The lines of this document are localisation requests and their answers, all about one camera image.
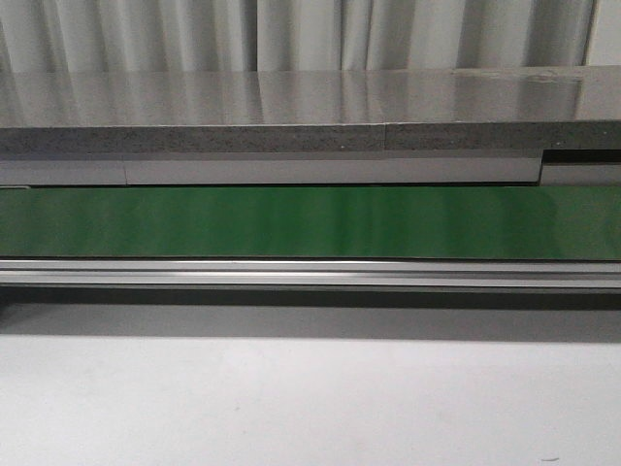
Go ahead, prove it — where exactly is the green conveyor belt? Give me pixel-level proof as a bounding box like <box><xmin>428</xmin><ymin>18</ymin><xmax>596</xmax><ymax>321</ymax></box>
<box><xmin>1</xmin><ymin>186</ymin><xmax>620</xmax><ymax>261</ymax></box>

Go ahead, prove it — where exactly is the aluminium conveyor frame rail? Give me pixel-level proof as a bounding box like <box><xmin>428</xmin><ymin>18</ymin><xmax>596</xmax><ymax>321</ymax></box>
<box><xmin>1</xmin><ymin>259</ymin><xmax>620</xmax><ymax>292</ymax></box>

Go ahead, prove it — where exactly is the grey metal base profile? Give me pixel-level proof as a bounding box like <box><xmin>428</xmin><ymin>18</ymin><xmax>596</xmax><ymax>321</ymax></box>
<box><xmin>1</xmin><ymin>150</ymin><xmax>620</xmax><ymax>186</ymax></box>

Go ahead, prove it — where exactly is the white curtain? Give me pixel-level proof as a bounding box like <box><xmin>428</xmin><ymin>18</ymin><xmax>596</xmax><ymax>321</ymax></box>
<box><xmin>1</xmin><ymin>0</ymin><xmax>620</xmax><ymax>73</ymax></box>

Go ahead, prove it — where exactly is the grey granite slab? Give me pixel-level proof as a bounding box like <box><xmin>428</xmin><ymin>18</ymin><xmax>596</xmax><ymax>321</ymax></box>
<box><xmin>1</xmin><ymin>66</ymin><xmax>620</xmax><ymax>153</ymax></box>

